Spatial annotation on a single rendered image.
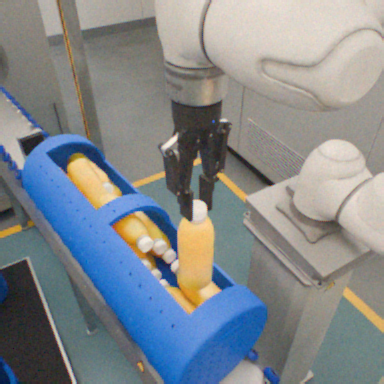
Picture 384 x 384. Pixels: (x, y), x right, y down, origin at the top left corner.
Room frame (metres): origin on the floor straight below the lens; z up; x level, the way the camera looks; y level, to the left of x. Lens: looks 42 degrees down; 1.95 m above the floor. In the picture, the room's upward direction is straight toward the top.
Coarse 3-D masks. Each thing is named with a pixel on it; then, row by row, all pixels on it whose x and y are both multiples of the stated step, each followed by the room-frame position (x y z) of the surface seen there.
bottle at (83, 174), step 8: (80, 160) 0.99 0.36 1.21; (72, 168) 0.97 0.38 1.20; (80, 168) 0.96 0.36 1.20; (88, 168) 0.97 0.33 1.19; (72, 176) 0.96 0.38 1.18; (80, 176) 0.94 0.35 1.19; (88, 176) 0.94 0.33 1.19; (96, 176) 0.96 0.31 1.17; (80, 184) 0.93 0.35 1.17; (88, 184) 0.92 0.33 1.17; (96, 184) 0.93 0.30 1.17; (88, 192) 0.90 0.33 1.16; (96, 192) 0.90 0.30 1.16; (104, 192) 0.91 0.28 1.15; (88, 200) 0.88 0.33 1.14; (96, 200) 0.88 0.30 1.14; (96, 208) 0.87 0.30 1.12
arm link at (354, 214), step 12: (372, 180) 0.75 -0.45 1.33; (360, 192) 0.76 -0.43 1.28; (372, 192) 0.72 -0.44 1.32; (348, 204) 0.74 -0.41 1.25; (360, 204) 0.72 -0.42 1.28; (372, 204) 0.69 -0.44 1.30; (348, 216) 0.72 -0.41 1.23; (360, 216) 0.70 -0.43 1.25; (372, 216) 0.68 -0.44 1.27; (348, 228) 0.72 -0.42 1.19; (360, 228) 0.69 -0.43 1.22; (372, 228) 0.67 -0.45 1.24; (360, 240) 0.69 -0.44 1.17; (372, 240) 0.66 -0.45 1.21
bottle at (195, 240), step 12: (180, 228) 0.51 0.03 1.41; (192, 228) 0.49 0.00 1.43; (204, 228) 0.50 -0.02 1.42; (180, 240) 0.50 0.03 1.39; (192, 240) 0.48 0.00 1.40; (204, 240) 0.49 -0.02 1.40; (180, 252) 0.50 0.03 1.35; (192, 252) 0.48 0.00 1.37; (204, 252) 0.48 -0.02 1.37; (180, 264) 0.50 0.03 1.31; (192, 264) 0.48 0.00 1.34; (204, 264) 0.48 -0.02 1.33; (180, 276) 0.50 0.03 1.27; (192, 276) 0.48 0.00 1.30; (204, 276) 0.48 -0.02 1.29; (192, 288) 0.48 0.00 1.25
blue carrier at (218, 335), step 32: (32, 160) 1.01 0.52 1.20; (64, 160) 1.10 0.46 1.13; (96, 160) 1.17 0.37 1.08; (32, 192) 0.94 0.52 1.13; (64, 192) 0.84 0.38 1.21; (128, 192) 1.00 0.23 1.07; (64, 224) 0.76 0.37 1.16; (96, 224) 0.71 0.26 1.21; (160, 224) 0.85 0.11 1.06; (96, 256) 0.63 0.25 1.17; (128, 256) 0.60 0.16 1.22; (128, 288) 0.53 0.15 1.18; (160, 288) 0.50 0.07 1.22; (224, 288) 0.61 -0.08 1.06; (128, 320) 0.48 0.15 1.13; (160, 320) 0.44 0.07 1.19; (192, 320) 0.42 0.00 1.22; (224, 320) 0.42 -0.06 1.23; (256, 320) 0.48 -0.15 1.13; (160, 352) 0.39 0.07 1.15; (192, 352) 0.37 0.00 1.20; (224, 352) 0.42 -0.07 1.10
